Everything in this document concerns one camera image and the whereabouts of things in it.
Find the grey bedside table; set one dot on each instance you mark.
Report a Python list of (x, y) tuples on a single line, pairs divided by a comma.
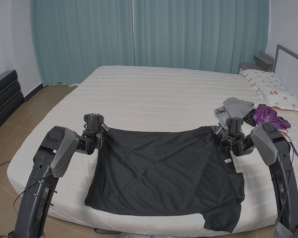
[(257, 62)]

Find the pale pink pillow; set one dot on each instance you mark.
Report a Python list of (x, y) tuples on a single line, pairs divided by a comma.
[(290, 110)]

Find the black T-shirt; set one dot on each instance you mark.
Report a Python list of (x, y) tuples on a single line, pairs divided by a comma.
[(164, 167)]

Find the grey knit garment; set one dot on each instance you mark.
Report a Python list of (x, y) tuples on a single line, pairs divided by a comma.
[(234, 108)]

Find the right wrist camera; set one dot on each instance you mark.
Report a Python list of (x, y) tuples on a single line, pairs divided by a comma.
[(217, 130)]

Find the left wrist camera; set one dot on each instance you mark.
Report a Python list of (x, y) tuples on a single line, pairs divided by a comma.
[(104, 128)]

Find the black shiny garment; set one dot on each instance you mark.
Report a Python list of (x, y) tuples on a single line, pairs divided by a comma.
[(249, 119)]

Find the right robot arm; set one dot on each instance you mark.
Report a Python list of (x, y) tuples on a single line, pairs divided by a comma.
[(268, 142)]

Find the white printed pillow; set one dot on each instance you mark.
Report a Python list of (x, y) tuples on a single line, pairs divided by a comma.
[(270, 88)]

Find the purple satin garment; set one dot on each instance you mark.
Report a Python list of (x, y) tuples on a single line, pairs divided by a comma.
[(265, 118)]

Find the bed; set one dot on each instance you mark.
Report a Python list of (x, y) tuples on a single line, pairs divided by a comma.
[(151, 100)]

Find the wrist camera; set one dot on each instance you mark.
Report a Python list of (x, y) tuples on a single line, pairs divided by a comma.
[(104, 128), (217, 130)]

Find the blue-green curtain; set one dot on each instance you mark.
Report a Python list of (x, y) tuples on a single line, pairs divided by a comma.
[(201, 28), (82, 33)]

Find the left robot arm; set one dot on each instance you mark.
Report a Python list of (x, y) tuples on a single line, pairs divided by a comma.
[(57, 145)]

